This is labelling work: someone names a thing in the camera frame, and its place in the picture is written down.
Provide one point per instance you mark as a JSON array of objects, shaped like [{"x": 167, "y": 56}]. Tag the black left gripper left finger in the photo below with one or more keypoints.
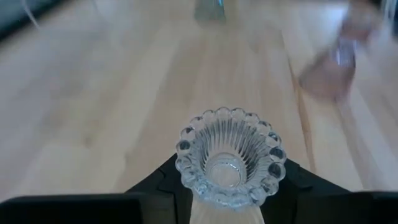
[{"x": 164, "y": 193}]

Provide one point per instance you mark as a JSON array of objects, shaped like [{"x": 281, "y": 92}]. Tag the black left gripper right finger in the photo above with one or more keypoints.
[{"x": 311, "y": 199}]

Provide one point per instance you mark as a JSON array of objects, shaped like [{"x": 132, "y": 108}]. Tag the clear glass candle holder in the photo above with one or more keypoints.
[{"x": 227, "y": 171}]

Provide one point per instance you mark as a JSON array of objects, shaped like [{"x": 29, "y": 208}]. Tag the pink glass candle holder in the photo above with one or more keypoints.
[{"x": 329, "y": 77}]

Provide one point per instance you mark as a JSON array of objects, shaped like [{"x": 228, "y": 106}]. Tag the green glass candle holder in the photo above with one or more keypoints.
[{"x": 210, "y": 11}]

